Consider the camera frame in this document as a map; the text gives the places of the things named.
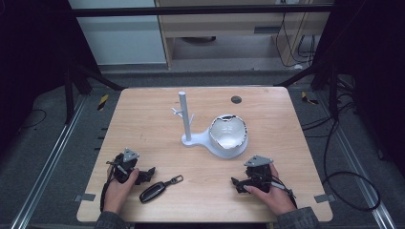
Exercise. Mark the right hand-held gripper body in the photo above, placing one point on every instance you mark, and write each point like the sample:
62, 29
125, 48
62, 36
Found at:
258, 171

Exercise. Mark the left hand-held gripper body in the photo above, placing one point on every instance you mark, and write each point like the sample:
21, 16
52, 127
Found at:
126, 163

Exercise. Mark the black car key fob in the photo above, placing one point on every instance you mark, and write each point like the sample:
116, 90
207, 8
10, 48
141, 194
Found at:
154, 192

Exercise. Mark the person's left hand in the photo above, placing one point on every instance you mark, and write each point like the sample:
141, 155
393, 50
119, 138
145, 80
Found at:
118, 191

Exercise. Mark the person's right hand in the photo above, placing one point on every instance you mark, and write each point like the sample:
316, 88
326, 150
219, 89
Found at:
276, 197

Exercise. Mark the white ceramic bowl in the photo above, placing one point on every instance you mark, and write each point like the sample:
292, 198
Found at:
228, 133

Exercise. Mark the grey tape piece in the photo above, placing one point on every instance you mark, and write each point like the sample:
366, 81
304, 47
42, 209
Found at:
85, 197
324, 198

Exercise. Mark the white key rack with base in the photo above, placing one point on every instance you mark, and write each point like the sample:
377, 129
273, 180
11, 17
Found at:
197, 140

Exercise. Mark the yellow black floor tape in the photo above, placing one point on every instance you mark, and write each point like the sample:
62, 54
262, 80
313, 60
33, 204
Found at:
307, 98
102, 102

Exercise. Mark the black metal stand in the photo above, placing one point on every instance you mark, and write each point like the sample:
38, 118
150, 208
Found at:
333, 92
69, 95

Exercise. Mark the white cabinet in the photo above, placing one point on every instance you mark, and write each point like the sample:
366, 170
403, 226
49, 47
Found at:
121, 41

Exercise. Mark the dark curtain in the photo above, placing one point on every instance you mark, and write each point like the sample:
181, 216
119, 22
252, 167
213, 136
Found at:
31, 63
372, 63

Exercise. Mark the light wooden cabinet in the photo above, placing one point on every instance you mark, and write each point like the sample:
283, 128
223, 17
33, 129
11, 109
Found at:
223, 25

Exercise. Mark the aluminium floor rail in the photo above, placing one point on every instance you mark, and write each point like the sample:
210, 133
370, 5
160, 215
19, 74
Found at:
47, 165
359, 168

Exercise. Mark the black horizontal frame bar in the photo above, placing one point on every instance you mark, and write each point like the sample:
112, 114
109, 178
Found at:
191, 11

